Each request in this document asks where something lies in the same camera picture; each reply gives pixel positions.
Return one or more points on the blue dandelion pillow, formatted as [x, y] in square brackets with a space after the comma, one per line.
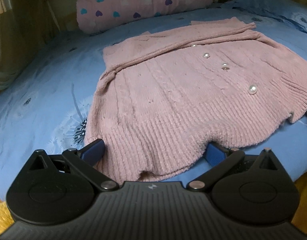
[289, 12]

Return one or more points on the yellow fuzzy blanket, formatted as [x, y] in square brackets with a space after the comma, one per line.
[5, 217]

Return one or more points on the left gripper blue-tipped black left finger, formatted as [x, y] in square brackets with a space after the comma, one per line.
[83, 162]

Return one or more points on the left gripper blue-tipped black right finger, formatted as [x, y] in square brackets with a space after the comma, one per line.
[223, 162]

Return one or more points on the blue dandelion bed sheet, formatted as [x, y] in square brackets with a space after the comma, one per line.
[47, 106]

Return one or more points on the pink knit cardigan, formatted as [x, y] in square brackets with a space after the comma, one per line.
[163, 97]

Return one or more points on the beige curtain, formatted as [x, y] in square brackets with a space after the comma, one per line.
[22, 35]

